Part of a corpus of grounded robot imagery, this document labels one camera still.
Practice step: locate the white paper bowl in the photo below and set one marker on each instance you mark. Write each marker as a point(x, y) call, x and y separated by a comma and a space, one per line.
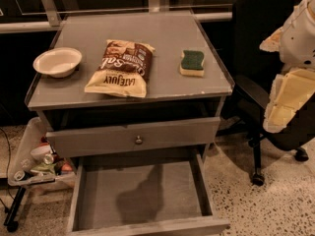
point(58, 62)

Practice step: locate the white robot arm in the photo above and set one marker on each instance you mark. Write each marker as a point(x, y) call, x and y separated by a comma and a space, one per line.
point(295, 84)

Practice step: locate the black bin stand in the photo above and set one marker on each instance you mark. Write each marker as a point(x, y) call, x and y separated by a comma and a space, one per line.
point(10, 222)

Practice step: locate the metal rail with brackets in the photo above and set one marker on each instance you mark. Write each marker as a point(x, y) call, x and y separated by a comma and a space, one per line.
point(42, 15)

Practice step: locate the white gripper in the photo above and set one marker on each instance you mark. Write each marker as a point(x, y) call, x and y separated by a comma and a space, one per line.
point(299, 41)

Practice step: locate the open grey middle drawer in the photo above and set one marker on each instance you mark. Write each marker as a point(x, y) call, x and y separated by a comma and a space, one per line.
point(157, 195)

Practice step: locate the grey top drawer with knob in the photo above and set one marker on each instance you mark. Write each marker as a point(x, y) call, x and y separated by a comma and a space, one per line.
point(113, 139)

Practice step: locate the black office chair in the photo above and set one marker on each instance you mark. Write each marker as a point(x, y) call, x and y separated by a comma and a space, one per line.
point(253, 71)

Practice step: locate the green and yellow sponge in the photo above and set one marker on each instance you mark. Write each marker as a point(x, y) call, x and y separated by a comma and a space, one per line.
point(192, 63)

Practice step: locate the brown chip bag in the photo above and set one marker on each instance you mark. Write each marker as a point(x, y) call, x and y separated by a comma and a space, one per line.
point(124, 69)

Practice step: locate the grey drawer cabinet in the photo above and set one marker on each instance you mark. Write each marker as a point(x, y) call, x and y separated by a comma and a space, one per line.
point(136, 119)

